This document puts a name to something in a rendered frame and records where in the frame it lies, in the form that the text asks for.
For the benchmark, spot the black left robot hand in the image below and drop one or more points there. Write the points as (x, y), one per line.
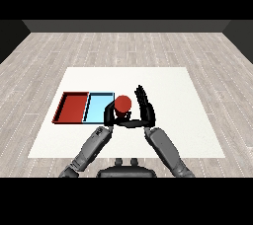
(109, 114)

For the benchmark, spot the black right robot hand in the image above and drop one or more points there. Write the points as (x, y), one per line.
(146, 110)

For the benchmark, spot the red can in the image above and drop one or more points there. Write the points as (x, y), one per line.
(123, 104)

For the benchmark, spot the light blue shallow open box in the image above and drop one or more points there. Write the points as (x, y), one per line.
(97, 107)

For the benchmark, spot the red shallow open box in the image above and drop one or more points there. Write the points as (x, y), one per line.
(71, 107)

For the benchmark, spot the dark grey robot body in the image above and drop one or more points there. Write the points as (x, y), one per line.
(126, 170)

